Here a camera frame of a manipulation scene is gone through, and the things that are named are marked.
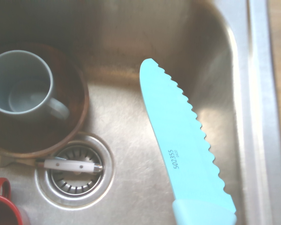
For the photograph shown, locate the grey ceramic mug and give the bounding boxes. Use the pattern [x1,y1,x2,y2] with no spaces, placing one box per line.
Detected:
[0,50,70,121]

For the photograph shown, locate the white handled fork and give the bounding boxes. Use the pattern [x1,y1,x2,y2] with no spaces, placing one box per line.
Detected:
[0,151,103,174]

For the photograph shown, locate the metal sink drain strainer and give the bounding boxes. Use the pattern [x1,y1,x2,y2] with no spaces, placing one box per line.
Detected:
[34,133,115,208]

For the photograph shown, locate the light blue serrated knife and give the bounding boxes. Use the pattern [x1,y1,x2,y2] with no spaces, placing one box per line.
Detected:
[139,58,237,225]

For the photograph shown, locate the brown wooden bowl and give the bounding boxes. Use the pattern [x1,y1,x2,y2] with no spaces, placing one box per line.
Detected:
[0,43,90,159]

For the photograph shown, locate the red mug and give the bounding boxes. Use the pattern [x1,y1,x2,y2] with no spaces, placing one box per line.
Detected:
[0,177,24,225]

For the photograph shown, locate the stainless steel sink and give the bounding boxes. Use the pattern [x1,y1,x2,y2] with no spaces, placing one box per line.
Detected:
[0,0,281,225]

